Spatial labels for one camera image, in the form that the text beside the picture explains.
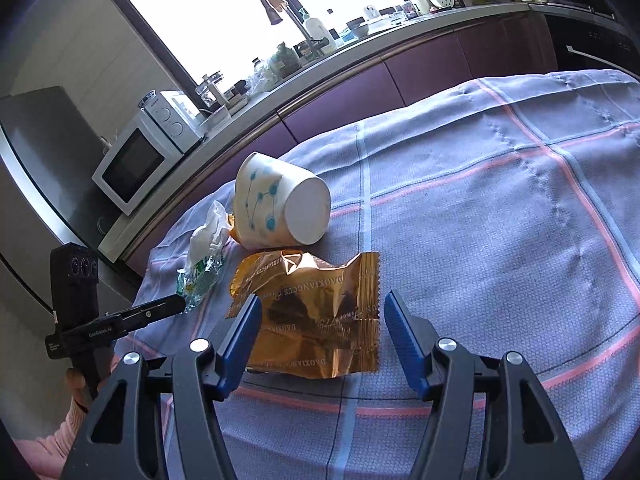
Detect green white snack wrapper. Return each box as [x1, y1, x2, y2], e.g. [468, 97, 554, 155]
[177, 250, 224, 313]

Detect gold snack wrapper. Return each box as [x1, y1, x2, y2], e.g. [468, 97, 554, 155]
[227, 249, 380, 379]

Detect orange peel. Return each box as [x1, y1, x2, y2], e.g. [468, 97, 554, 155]
[227, 214, 241, 244]

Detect white blue-dotted paper cup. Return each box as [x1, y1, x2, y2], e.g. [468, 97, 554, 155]
[233, 152, 331, 250]

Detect white tissue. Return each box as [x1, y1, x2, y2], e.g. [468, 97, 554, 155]
[188, 200, 230, 266]

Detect pink sleeve left forearm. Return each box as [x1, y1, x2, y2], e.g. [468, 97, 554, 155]
[13, 399, 87, 479]

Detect white kitchen countertop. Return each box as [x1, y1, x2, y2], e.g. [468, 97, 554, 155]
[99, 3, 529, 263]

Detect large kitchen window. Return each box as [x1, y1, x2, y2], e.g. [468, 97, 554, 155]
[112, 0, 407, 96]

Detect person's left hand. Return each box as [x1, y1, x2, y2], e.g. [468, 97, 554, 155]
[65, 367, 93, 413]

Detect purple checked tablecloth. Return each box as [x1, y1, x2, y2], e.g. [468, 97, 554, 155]
[112, 68, 640, 480]

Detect grey refrigerator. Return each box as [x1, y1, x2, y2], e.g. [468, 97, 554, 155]
[0, 84, 137, 340]

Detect white microwave oven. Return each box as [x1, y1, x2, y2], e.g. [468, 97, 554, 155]
[92, 90, 204, 214]

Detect maroon base cabinets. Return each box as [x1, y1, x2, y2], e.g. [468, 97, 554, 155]
[119, 11, 558, 274]

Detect white dish soap bottle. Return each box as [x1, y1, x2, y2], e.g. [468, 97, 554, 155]
[304, 16, 336, 54]

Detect black built-in oven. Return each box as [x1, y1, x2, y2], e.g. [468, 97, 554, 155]
[544, 14, 639, 76]

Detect steel sink faucet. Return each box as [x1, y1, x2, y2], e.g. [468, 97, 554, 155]
[259, 0, 329, 58]

